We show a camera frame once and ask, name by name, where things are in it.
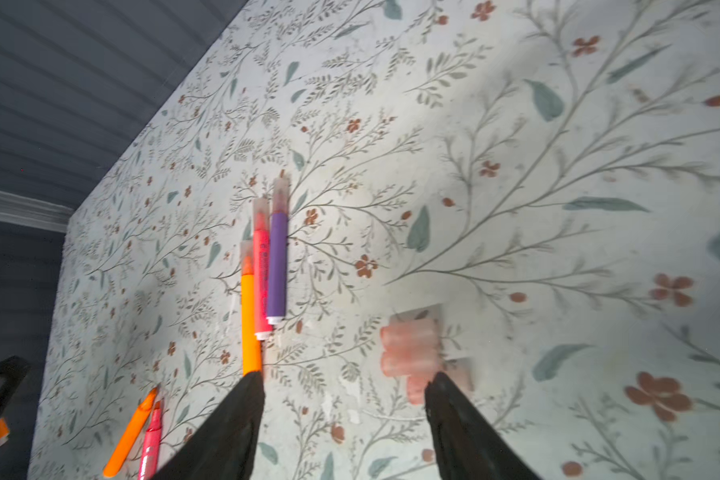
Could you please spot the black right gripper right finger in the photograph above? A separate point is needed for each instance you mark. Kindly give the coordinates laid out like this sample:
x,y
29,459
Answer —
x,y
466,446

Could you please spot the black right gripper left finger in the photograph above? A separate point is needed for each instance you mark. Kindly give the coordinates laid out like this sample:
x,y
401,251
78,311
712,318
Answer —
x,y
224,447

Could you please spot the bright orange marker pen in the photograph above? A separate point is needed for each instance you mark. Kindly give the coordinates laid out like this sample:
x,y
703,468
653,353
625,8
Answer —
x,y
251,348

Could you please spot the pink red marker pen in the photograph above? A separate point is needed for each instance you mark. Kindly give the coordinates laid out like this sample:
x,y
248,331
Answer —
x,y
261,244

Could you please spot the purple marker pen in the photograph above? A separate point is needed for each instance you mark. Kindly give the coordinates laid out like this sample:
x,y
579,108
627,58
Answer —
x,y
277,281

